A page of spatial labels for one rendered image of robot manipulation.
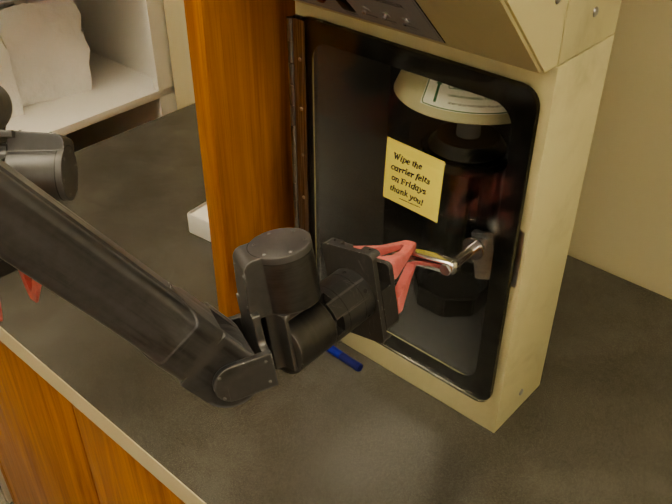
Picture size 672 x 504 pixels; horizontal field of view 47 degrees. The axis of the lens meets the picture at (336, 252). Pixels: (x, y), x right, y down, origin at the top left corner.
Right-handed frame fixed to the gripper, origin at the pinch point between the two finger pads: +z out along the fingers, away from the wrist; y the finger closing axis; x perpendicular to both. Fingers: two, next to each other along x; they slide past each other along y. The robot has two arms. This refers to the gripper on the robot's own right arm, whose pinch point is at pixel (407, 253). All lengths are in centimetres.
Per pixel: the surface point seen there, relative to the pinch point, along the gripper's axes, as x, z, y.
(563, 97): -14.3, 7.3, 16.1
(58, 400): 55, -21, -29
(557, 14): -16.0, 3.3, 24.6
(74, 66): 118, 32, 3
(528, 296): -9.7, 7.8, -6.9
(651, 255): -7, 48, -23
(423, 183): 0.2, 4.1, 6.4
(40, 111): 119, 21, -3
